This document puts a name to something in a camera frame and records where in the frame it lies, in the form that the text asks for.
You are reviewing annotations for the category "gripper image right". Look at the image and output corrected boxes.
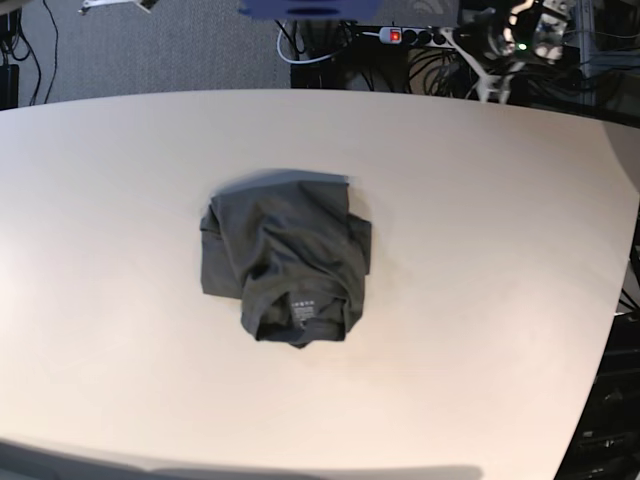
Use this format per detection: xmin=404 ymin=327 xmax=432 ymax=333
xmin=459 ymin=9 xmax=516 ymax=65

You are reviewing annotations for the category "white cable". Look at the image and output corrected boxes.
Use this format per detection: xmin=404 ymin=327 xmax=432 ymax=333
xmin=276 ymin=21 xmax=335 ymax=65

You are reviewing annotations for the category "black cable on wall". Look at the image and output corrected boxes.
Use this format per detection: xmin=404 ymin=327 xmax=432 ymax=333
xmin=30 ymin=0 xmax=60 ymax=106

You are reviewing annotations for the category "blue plastic bin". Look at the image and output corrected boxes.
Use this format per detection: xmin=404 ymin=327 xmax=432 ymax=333
xmin=240 ymin=0 xmax=381 ymax=20

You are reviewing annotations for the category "grey T-shirt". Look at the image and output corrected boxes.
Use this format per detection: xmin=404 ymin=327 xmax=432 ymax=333
xmin=200 ymin=170 xmax=372 ymax=348

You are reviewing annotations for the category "white power strip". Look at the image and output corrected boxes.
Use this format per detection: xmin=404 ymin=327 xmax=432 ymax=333
xmin=376 ymin=27 xmax=451 ymax=48

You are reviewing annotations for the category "black OpenArm base box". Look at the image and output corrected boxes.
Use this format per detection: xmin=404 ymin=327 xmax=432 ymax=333
xmin=555 ymin=311 xmax=639 ymax=480

